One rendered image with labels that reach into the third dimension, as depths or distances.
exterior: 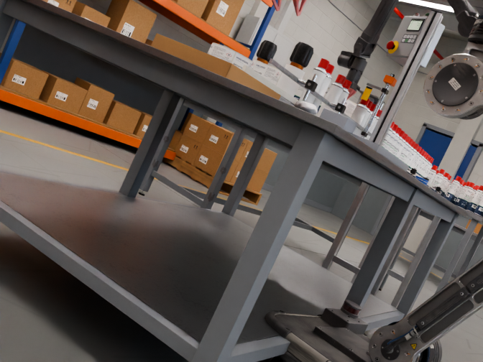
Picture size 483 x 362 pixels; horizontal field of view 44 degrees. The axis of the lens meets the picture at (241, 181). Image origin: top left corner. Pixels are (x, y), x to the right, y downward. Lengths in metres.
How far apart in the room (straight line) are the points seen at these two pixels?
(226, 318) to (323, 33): 8.29
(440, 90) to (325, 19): 7.56
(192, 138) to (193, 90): 5.23
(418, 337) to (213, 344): 0.66
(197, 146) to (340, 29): 3.94
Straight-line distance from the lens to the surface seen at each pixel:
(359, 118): 2.68
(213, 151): 6.52
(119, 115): 6.45
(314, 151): 1.36
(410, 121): 11.12
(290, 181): 1.37
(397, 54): 2.68
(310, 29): 9.26
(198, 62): 1.56
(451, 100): 1.96
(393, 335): 1.87
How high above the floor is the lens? 0.74
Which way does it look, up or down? 5 degrees down
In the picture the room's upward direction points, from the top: 25 degrees clockwise
